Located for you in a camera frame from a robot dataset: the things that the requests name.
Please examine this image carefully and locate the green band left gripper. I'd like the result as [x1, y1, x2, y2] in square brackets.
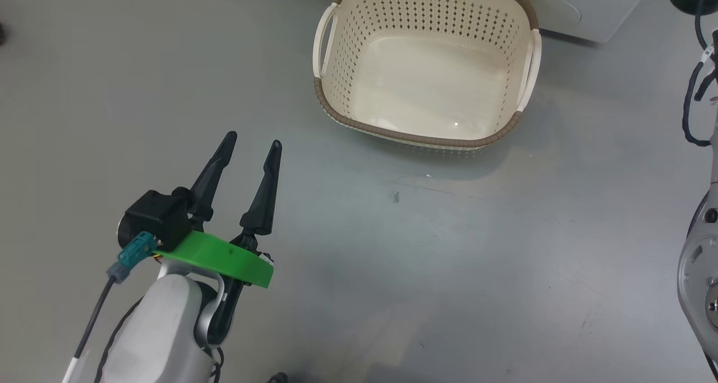
[154, 131, 283, 290]

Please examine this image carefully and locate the cream perforated laundry basket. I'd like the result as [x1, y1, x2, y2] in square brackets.
[312, 0, 542, 151]

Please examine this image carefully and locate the white front-load washing machine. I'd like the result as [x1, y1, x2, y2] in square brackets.
[337, 0, 658, 44]

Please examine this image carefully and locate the teal plug left camera cable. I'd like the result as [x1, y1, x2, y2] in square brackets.
[61, 232, 157, 383]

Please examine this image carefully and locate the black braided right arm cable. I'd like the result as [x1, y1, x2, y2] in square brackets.
[681, 0, 718, 148]

